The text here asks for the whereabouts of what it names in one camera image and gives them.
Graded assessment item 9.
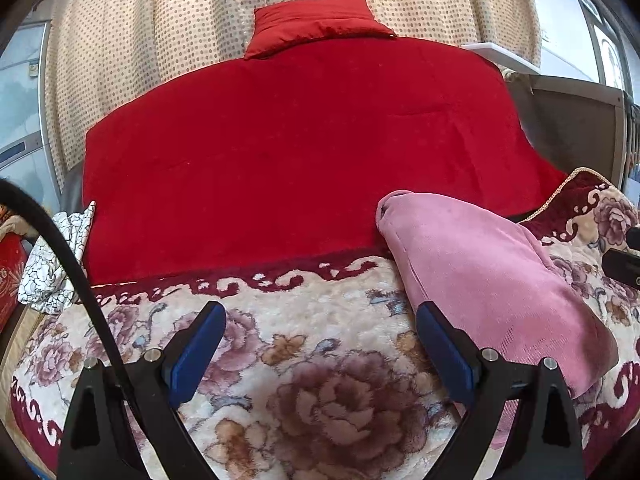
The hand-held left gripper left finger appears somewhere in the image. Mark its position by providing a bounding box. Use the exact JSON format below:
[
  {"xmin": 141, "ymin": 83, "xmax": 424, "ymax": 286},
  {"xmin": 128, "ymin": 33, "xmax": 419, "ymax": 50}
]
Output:
[{"xmin": 57, "ymin": 301, "xmax": 227, "ymax": 480}]

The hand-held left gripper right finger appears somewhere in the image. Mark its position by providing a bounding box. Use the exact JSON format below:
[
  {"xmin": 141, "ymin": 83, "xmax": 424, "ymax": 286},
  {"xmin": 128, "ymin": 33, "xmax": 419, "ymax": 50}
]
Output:
[{"xmin": 416, "ymin": 301, "xmax": 586, "ymax": 480}]

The pink ribbed garment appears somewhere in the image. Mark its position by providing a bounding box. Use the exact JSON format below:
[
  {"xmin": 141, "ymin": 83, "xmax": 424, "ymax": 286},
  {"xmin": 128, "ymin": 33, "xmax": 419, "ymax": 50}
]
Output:
[{"xmin": 375, "ymin": 190, "xmax": 621, "ymax": 451}]

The floral plush blanket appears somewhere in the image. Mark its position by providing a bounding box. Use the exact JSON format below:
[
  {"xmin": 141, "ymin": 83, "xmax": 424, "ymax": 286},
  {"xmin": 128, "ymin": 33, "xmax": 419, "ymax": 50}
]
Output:
[{"xmin": 0, "ymin": 167, "xmax": 640, "ymax": 480}]

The white crackle-print cloth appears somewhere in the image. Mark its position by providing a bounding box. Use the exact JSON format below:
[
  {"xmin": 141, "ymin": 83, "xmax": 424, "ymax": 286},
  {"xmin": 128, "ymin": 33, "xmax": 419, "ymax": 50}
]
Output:
[{"xmin": 17, "ymin": 201, "xmax": 97, "ymax": 316}]

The red printed box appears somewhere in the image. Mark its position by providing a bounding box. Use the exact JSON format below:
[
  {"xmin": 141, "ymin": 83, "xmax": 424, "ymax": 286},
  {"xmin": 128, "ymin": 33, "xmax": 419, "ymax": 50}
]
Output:
[{"xmin": 0, "ymin": 232, "xmax": 28, "ymax": 331}]

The window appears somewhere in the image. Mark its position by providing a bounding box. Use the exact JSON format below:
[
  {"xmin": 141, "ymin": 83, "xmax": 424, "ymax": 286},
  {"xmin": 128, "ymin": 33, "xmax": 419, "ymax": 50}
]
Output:
[{"xmin": 525, "ymin": 0, "xmax": 640, "ymax": 101}]

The red quilt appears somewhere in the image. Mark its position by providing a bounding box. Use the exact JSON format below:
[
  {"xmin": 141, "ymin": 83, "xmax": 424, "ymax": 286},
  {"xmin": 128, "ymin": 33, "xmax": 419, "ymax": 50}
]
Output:
[{"xmin": 81, "ymin": 35, "xmax": 568, "ymax": 286}]

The white window shelf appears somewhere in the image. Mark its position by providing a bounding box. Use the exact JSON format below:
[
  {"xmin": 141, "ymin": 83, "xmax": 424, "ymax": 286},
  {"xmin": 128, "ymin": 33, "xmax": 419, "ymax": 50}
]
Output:
[{"xmin": 460, "ymin": 41, "xmax": 542, "ymax": 73}]

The beige dotted curtain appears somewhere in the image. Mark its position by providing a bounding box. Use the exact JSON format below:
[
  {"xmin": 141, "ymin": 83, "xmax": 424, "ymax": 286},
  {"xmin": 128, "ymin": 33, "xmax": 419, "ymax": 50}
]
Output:
[{"xmin": 45, "ymin": 0, "xmax": 543, "ymax": 191}]

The red pillow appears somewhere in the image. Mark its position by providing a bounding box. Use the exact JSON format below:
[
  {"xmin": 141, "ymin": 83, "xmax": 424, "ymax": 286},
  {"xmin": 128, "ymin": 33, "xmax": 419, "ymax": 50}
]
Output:
[{"xmin": 244, "ymin": 0, "xmax": 397, "ymax": 61}]

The grey bed frame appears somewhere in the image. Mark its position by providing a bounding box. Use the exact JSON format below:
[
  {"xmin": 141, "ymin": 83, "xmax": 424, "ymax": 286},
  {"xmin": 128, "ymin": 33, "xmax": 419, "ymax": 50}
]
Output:
[{"xmin": 505, "ymin": 72, "xmax": 640, "ymax": 193}]

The thick black cable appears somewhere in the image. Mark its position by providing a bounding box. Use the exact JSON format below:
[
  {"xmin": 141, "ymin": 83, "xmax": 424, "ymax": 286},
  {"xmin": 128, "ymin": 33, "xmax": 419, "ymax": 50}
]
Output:
[{"xmin": 0, "ymin": 181, "xmax": 137, "ymax": 393}]

